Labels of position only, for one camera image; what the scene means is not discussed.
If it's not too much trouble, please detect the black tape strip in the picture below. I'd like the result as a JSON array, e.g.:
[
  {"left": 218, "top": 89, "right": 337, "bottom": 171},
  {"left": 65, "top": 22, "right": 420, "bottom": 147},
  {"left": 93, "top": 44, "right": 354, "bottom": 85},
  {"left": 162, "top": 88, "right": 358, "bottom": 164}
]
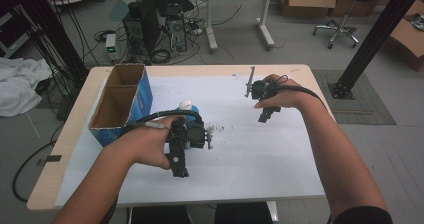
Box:
[{"left": 36, "top": 154, "right": 63, "bottom": 167}]

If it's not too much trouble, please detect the dark sleeve cuff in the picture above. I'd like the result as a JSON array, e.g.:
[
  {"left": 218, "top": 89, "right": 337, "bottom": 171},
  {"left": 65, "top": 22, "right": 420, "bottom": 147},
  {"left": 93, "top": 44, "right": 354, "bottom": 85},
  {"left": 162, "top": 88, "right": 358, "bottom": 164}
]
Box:
[{"left": 329, "top": 205, "right": 395, "bottom": 224}]

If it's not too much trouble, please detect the white crumpled cloth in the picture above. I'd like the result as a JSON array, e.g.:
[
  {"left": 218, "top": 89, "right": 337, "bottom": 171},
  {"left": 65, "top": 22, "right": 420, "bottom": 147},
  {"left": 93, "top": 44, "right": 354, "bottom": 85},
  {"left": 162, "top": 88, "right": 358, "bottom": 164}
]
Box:
[{"left": 0, "top": 56, "right": 54, "bottom": 119}]

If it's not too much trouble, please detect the white paper table cover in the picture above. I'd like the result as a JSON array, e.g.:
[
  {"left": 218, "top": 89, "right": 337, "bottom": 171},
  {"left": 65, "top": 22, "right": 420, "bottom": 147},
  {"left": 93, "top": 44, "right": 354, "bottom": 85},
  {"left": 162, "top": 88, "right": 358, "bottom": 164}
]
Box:
[{"left": 54, "top": 74, "right": 327, "bottom": 208}]

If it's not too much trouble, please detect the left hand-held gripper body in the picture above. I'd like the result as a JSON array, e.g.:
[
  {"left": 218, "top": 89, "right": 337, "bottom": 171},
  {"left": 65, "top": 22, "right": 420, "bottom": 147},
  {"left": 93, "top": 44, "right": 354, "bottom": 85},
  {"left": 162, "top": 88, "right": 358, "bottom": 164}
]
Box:
[{"left": 166, "top": 116, "right": 215, "bottom": 152}]

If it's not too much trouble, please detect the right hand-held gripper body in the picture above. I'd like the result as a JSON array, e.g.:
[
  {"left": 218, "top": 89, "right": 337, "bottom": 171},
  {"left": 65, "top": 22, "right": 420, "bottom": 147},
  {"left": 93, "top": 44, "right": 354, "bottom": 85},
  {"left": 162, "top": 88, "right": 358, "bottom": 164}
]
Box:
[{"left": 245, "top": 66, "right": 279, "bottom": 102}]

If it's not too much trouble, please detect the blue open cardboard box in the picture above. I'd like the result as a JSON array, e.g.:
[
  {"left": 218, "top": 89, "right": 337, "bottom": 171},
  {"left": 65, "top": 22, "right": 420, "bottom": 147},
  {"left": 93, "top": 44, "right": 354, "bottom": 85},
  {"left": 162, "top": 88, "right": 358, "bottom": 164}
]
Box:
[{"left": 87, "top": 63, "right": 155, "bottom": 148}]

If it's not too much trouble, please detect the black stand with hanging cables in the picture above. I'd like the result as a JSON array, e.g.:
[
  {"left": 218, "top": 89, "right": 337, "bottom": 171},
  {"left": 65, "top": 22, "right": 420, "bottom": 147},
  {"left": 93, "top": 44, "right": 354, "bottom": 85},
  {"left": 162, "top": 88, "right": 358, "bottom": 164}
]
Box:
[{"left": 5, "top": 0, "right": 90, "bottom": 87}]

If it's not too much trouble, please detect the right hand-held gripper black cable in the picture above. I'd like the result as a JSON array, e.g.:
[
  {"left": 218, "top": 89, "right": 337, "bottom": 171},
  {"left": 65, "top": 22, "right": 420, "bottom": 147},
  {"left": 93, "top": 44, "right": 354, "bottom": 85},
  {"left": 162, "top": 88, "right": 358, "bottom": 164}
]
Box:
[{"left": 275, "top": 73, "right": 331, "bottom": 110}]

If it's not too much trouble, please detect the person's right hand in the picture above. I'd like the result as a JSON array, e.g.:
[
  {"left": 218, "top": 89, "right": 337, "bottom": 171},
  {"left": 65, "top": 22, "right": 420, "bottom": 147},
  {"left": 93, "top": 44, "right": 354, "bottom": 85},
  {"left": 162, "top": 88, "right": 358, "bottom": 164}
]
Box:
[{"left": 254, "top": 73, "right": 315, "bottom": 110}]

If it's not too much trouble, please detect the tangle of black floor cables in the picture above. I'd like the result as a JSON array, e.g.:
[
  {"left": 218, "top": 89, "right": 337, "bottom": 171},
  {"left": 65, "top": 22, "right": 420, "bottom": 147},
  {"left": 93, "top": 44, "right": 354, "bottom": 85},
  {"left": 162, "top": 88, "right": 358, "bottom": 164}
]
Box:
[{"left": 93, "top": 3, "right": 244, "bottom": 66}]

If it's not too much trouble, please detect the person's right leg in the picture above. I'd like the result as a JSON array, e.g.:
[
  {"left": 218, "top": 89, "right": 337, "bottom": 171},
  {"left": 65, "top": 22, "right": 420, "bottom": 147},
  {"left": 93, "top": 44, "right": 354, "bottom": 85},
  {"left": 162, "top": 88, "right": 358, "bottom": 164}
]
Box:
[{"left": 214, "top": 201, "right": 274, "bottom": 224}]

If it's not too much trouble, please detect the grey-fronted computer tower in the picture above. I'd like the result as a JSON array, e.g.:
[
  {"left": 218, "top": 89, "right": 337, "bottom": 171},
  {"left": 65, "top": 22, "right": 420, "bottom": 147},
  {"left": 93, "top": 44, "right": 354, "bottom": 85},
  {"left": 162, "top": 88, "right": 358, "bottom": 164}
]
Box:
[{"left": 151, "top": 0, "right": 196, "bottom": 54}]

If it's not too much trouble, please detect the large brown cardboard box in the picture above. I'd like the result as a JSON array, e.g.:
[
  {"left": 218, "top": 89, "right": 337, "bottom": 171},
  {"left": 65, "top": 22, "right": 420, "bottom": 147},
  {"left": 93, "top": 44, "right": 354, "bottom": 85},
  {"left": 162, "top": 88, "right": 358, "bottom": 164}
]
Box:
[{"left": 386, "top": 0, "right": 424, "bottom": 73}]

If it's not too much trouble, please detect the black metal stand post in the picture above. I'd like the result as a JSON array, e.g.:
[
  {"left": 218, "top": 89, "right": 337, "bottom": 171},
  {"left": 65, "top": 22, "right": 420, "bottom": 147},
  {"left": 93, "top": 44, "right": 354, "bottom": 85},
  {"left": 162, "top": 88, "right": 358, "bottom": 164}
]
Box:
[{"left": 327, "top": 0, "right": 424, "bottom": 100}]

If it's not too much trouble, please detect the black computer tower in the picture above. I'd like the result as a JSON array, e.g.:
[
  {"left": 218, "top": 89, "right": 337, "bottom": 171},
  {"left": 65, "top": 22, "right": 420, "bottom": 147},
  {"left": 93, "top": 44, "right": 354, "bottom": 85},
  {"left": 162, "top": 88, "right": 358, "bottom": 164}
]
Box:
[{"left": 121, "top": 0, "right": 162, "bottom": 57}]

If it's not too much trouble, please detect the white power supply unit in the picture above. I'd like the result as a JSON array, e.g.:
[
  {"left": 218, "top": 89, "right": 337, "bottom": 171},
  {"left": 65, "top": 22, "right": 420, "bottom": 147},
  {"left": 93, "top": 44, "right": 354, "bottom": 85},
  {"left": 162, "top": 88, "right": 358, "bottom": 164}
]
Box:
[{"left": 105, "top": 33, "right": 119, "bottom": 63}]

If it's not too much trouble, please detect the person's left leg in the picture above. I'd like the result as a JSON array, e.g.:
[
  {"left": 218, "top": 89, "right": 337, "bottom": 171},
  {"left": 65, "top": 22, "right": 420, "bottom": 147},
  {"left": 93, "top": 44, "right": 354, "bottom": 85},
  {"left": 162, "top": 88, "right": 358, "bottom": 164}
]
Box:
[{"left": 130, "top": 205, "right": 194, "bottom": 224}]

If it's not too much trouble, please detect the grey floor mat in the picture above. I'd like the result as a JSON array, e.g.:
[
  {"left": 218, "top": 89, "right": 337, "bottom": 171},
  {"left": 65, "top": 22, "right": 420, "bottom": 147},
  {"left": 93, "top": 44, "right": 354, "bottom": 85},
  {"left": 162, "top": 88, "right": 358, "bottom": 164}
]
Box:
[{"left": 311, "top": 68, "right": 398, "bottom": 126}]

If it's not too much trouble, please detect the person's left hand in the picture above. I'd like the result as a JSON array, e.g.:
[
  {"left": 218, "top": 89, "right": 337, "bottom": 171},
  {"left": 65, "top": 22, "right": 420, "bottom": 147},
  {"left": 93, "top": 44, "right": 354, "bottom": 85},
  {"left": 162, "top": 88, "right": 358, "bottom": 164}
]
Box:
[{"left": 128, "top": 115, "right": 187, "bottom": 171}]

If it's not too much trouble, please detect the long black floor cable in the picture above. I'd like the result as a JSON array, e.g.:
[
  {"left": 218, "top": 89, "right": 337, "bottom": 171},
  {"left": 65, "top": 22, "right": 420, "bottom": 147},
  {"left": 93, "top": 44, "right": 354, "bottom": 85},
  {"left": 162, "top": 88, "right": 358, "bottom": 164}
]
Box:
[{"left": 12, "top": 121, "right": 66, "bottom": 204}]

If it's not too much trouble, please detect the black office chair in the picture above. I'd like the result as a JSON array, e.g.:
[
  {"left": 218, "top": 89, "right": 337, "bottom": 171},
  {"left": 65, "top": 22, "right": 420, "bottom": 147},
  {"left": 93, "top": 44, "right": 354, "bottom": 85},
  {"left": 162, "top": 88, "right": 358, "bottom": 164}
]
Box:
[{"left": 312, "top": 0, "right": 390, "bottom": 50}]

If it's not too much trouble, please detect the white-legged desk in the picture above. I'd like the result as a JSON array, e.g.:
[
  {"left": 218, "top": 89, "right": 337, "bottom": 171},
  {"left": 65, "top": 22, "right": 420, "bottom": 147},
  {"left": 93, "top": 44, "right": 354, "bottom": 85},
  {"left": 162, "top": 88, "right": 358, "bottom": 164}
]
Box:
[{"left": 199, "top": 0, "right": 305, "bottom": 52}]

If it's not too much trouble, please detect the person's leg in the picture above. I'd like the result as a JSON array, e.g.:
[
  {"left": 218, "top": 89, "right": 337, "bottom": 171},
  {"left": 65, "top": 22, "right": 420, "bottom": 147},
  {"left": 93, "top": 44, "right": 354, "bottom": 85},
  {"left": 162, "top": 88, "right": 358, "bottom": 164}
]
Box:
[
  {"left": 214, "top": 201, "right": 274, "bottom": 224},
  {"left": 130, "top": 205, "right": 194, "bottom": 224}
]

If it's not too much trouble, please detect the blue bottle with white cap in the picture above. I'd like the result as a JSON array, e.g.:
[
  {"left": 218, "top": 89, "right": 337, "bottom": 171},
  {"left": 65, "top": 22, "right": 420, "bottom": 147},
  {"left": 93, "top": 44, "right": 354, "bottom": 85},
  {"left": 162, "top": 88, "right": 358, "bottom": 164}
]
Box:
[{"left": 178, "top": 100, "right": 201, "bottom": 124}]

